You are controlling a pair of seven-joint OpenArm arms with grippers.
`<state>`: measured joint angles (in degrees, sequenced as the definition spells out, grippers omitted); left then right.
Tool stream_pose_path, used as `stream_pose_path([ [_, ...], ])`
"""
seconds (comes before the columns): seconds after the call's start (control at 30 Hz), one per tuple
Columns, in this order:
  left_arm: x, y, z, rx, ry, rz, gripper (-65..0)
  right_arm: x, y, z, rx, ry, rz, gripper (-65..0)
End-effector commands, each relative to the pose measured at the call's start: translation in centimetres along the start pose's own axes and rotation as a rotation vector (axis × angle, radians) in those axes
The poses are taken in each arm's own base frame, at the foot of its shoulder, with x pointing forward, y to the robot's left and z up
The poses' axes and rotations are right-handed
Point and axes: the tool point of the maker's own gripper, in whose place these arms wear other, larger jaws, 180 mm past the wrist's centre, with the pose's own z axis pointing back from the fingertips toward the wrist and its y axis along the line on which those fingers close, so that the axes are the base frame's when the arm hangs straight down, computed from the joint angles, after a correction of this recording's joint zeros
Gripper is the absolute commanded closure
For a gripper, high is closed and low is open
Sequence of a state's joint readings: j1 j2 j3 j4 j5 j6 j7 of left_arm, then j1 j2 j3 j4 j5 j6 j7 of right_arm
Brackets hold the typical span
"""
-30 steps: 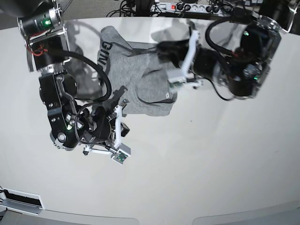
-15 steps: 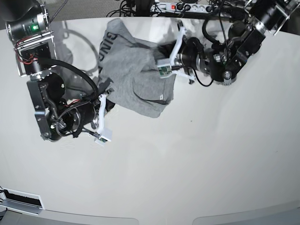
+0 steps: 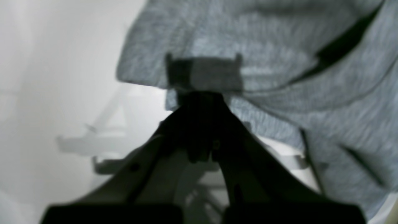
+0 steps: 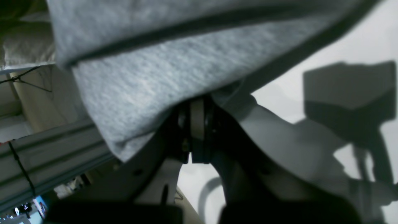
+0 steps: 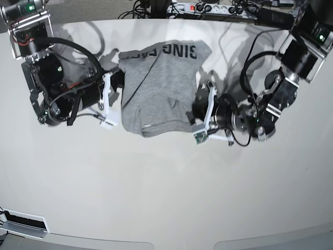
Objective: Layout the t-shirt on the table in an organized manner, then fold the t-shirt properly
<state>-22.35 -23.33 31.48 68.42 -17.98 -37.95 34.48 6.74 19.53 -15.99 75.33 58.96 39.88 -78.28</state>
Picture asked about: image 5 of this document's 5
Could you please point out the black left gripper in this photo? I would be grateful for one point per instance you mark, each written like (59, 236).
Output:
(226, 111)

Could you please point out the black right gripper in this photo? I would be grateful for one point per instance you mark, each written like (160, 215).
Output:
(89, 96)

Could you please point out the grey t-shirt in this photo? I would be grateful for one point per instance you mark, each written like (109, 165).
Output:
(160, 86)

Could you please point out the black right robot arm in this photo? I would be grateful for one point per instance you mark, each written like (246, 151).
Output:
(53, 99)

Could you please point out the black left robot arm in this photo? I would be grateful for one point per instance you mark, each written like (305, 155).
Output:
(310, 42)

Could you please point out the white power strip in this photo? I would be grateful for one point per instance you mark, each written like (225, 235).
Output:
(240, 9)

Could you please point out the black power adapter brick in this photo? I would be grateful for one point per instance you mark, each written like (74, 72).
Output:
(275, 19)

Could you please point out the white slotted box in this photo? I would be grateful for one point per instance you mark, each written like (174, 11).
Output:
(23, 224)

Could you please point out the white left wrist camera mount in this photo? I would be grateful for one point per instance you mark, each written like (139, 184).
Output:
(209, 129)

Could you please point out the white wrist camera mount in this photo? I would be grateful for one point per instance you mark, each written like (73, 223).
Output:
(209, 129)
(108, 118)

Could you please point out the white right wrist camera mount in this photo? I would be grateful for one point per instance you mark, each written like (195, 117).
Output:
(108, 118)

